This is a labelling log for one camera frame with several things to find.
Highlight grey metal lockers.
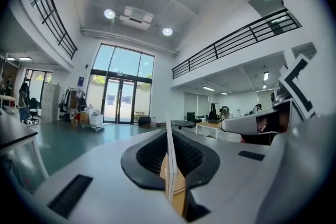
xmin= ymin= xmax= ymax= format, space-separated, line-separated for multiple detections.
xmin=40 ymin=82 xmax=61 ymax=124

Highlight clothes rack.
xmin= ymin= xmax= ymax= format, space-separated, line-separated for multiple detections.
xmin=58 ymin=87 xmax=88 ymax=122

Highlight dark desk with white legs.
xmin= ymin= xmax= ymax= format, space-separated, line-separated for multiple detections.
xmin=0 ymin=109 xmax=50 ymax=184

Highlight black swivel office chair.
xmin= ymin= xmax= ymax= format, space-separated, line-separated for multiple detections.
xmin=27 ymin=98 xmax=40 ymax=125

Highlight ceiling air conditioner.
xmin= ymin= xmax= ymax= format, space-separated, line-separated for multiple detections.
xmin=119 ymin=5 xmax=154 ymax=31

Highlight black balcony railing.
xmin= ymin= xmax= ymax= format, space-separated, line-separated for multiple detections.
xmin=23 ymin=0 xmax=78 ymax=60
xmin=172 ymin=8 xmax=302 ymax=81

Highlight cardboard boxes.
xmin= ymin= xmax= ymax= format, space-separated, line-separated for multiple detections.
xmin=69 ymin=110 xmax=90 ymax=126

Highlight white cart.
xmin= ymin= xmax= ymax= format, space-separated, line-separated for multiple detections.
xmin=80 ymin=104 xmax=106 ymax=132

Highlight rectangular wooden table white legs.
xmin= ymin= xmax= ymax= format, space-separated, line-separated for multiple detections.
xmin=195 ymin=121 xmax=223 ymax=140

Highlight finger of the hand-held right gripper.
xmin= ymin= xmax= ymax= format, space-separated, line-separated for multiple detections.
xmin=246 ymin=114 xmax=333 ymax=224
xmin=221 ymin=99 xmax=292 ymax=136

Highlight black storage box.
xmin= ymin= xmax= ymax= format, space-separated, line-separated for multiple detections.
xmin=138 ymin=116 xmax=152 ymax=127

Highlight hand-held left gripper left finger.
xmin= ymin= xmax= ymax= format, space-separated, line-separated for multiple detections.
xmin=33 ymin=129 xmax=190 ymax=224

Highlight round wooden table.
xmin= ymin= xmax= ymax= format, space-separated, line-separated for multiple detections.
xmin=159 ymin=158 xmax=187 ymax=216

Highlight glass entrance doors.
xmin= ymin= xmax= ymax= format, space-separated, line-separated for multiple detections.
xmin=86 ymin=43 xmax=155 ymax=124

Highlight white panel board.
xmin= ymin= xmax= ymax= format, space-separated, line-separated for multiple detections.
xmin=164 ymin=111 xmax=181 ymax=204

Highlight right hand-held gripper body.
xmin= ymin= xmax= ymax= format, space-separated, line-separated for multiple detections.
xmin=271 ymin=56 xmax=320 ymax=124

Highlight round dark marble table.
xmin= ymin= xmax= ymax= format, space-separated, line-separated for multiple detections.
xmin=170 ymin=119 xmax=196 ymax=131

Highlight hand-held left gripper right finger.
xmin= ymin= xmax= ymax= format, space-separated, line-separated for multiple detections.
xmin=173 ymin=130 xmax=270 ymax=224

